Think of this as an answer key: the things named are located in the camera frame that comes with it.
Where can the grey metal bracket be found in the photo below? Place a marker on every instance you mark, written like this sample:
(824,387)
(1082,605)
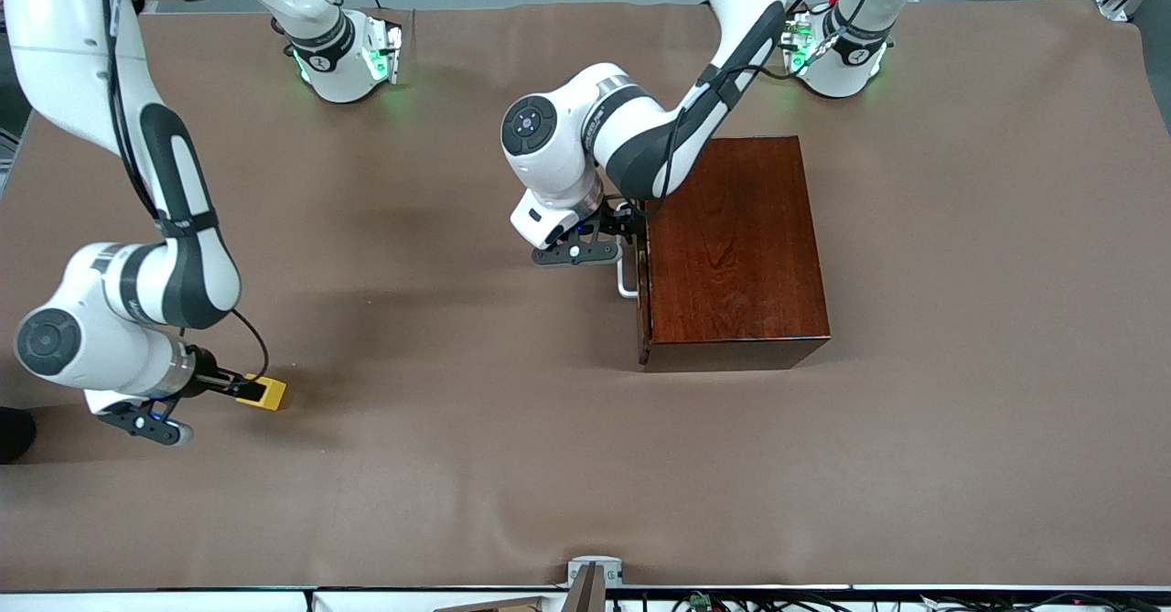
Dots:
(595,564)

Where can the tan wooden piece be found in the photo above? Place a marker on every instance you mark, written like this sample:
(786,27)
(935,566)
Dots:
(503,606)

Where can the grey brown camera pole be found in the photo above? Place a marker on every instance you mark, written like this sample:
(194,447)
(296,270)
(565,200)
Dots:
(585,594)

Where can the brown table cover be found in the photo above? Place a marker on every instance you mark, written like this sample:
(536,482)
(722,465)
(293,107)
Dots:
(457,484)

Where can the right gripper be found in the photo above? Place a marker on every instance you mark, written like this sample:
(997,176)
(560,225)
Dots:
(207,374)

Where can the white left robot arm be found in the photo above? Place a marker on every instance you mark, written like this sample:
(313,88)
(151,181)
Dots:
(558,155)

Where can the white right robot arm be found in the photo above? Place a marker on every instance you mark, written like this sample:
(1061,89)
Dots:
(64,45)

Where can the yellow block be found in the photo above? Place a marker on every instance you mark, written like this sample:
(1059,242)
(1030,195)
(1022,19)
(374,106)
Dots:
(273,397)

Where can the dark wooden drawer cabinet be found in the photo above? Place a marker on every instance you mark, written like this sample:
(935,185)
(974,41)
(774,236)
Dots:
(741,264)

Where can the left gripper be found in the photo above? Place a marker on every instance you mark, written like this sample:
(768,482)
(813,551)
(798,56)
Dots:
(620,221)

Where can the black round object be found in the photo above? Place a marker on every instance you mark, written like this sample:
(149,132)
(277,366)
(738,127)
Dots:
(14,434)

